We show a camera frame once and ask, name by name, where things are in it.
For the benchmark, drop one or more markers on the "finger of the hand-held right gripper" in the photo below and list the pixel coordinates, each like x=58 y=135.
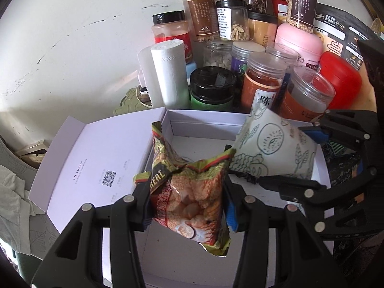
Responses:
x=312 y=132
x=288 y=187

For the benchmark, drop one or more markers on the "tall jar of grains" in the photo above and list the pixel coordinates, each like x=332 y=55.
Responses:
x=301 y=3

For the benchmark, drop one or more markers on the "white printed snack packet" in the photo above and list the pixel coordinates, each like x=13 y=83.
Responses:
x=270 y=144

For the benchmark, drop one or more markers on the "clear jar red powder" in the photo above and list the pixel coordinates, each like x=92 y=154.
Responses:
x=261 y=87

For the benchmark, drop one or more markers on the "tall jar brown label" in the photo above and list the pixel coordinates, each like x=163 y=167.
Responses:
x=204 y=15

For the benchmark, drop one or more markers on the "clear plastic jar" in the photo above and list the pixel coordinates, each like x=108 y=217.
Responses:
x=279 y=51

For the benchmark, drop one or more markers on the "translucent white container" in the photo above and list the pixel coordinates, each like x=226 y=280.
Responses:
x=145 y=66

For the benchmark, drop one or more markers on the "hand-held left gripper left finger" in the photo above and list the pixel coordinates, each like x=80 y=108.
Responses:
x=141 y=207

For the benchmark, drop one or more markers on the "red spice jar black lid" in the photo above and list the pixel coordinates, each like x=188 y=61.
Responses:
x=171 y=31

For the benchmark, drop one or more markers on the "green ornate trivet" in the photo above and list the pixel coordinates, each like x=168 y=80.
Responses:
x=129 y=102

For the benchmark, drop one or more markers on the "grey leaf pattern chair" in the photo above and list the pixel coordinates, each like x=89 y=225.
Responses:
x=42 y=234

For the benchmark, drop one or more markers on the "red canister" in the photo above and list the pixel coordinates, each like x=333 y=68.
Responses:
x=339 y=78

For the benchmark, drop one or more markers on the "dark jar black lid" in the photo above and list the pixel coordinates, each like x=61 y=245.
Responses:
x=211 y=96

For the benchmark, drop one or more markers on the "white cardboard box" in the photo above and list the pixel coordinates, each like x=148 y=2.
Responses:
x=105 y=156

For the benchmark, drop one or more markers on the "beige perforated box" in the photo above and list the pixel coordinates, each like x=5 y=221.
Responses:
x=33 y=153

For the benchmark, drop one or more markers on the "orange jar black lid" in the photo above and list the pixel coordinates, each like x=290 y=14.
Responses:
x=264 y=31

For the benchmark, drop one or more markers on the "wide clear jar orange label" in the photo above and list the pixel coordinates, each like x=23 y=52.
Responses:
x=306 y=96

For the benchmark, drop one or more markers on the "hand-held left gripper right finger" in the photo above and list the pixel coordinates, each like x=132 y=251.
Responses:
x=231 y=216

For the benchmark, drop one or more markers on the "pink lid jar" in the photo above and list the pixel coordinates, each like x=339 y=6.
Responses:
x=300 y=40

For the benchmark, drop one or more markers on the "beige cloth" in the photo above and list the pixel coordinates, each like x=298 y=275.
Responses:
x=15 y=204

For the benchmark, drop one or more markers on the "green snack packet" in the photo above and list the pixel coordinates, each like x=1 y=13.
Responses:
x=186 y=195

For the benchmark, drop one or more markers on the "green chair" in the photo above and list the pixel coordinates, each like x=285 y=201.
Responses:
x=24 y=264

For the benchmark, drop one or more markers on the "clear jar white pieces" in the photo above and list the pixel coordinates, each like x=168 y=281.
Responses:
x=217 y=57

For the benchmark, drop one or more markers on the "jar of dried slices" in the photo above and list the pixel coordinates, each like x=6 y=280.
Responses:
x=234 y=21

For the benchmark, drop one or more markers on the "white paper roll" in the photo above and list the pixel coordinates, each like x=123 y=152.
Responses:
x=169 y=75

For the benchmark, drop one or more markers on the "black foil pouch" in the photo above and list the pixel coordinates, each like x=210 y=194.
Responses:
x=339 y=33

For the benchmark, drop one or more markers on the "clear jar purple label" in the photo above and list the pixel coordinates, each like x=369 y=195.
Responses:
x=241 y=63

